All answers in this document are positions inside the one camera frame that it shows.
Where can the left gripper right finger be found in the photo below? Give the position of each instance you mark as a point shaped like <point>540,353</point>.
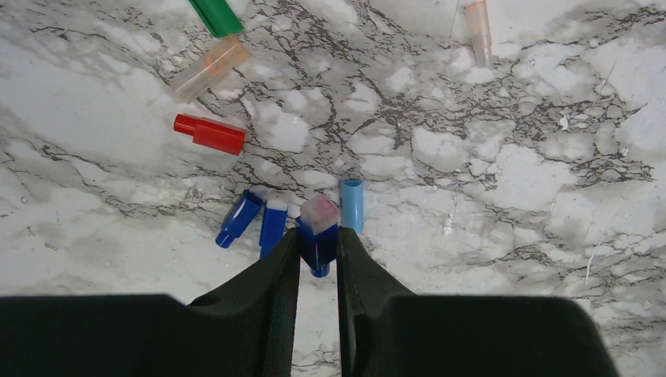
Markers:
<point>387,330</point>

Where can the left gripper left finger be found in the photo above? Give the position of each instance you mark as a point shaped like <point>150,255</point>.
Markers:
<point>245,327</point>

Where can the black marker cap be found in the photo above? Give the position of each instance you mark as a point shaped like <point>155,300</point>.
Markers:
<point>238,218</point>

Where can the dark blue marker cap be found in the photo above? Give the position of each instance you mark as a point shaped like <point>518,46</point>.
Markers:
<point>317,230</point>

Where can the light blue marker cap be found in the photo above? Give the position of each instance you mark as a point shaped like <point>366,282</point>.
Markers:
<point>352,201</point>

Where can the red marker cap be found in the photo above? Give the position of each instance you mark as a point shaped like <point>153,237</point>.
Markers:
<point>212,134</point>

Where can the translucent highlighter cap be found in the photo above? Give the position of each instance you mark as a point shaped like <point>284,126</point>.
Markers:
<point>477,19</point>
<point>226,54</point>

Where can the green marker cap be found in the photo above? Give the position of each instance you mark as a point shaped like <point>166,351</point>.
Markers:
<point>218,17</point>

